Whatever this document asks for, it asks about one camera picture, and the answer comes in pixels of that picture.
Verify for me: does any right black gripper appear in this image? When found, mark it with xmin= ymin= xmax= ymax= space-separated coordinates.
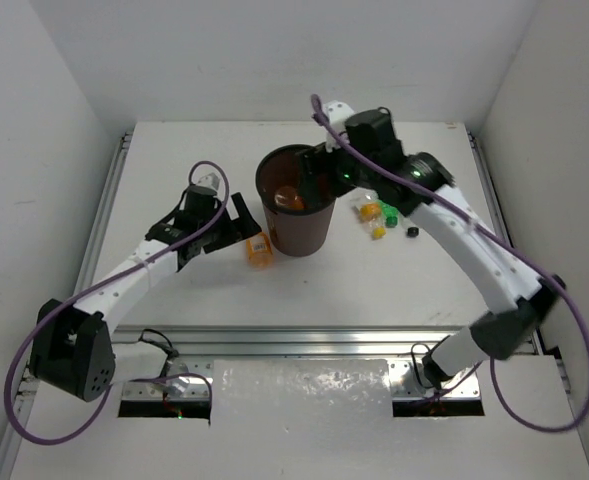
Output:
xmin=297 ymin=134 xmax=378 ymax=204

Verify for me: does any orange bottle barcode label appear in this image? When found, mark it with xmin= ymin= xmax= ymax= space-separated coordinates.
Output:
xmin=245 ymin=232 xmax=274 ymax=269

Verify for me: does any orange bottle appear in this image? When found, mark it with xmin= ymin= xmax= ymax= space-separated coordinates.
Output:
xmin=274 ymin=185 xmax=305 ymax=211

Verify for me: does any green plastic bottle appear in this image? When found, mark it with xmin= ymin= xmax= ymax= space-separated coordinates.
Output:
xmin=379 ymin=201 xmax=399 ymax=228

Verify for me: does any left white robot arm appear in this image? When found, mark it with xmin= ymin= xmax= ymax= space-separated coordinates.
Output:
xmin=28 ymin=185 xmax=261 ymax=402

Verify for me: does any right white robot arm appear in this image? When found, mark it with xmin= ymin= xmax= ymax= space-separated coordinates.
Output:
xmin=298 ymin=101 xmax=558 ymax=389

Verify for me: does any brown plastic bin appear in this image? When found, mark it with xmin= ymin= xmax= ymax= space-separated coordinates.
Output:
xmin=255 ymin=144 xmax=334 ymax=257

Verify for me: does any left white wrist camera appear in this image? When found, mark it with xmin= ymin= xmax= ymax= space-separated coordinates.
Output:
xmin=197 ymin=172 xmax=221 ymax=192

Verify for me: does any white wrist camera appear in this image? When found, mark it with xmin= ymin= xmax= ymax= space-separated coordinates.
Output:
xmin=322 ymin=101 xmax=355 ymax=153
xmin=197 ymin=172 xmax=221 ymax=192

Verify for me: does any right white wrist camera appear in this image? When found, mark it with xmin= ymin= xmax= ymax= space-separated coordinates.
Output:
xmin=322 ymin=101 xmax=355 ymax=153

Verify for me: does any aluminium front rail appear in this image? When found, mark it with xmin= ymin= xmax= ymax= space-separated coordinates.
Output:
xmin=16 ymin=324 xmax=540 ymax=406

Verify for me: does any right aluminium side rail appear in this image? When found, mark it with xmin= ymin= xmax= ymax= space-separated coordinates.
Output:
xmin=466 ymin=129 xmax=512 ymax=245

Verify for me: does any aluminium side rail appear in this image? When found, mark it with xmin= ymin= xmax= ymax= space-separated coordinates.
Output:
xmin=73 ymin=130 xmax=134 ymax=295
xmin=466 ymin=129 xmax=512 ymax=245

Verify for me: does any left aluminium side rail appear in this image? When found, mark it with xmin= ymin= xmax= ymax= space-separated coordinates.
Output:
xmin=73 ymin=130 xmax=134 ymax=295

